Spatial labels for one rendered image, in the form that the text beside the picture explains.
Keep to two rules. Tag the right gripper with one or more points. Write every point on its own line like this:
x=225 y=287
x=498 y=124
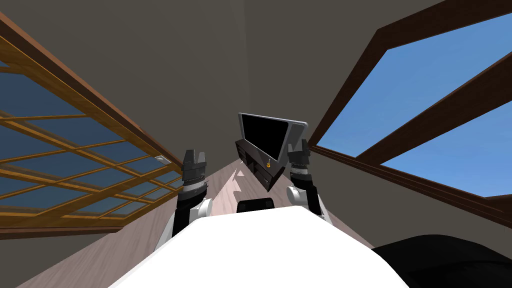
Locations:
x=300 y=157

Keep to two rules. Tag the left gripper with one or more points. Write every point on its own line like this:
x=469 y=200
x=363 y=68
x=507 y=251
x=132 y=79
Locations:
x=194 y=172

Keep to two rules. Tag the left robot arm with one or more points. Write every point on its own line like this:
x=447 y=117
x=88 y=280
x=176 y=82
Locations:
x=187 y=208

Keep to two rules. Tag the dark cabinet with television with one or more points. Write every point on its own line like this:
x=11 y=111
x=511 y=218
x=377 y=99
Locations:
x=264 y=138

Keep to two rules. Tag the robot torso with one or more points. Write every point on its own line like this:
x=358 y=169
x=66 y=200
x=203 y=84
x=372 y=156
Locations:
x=256 y=248

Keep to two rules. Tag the dark brown framed window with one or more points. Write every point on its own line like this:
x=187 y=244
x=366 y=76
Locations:
x=420 y=92

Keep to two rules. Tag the light wooden lattice window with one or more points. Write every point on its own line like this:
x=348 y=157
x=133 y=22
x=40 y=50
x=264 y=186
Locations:
x=60 y=160

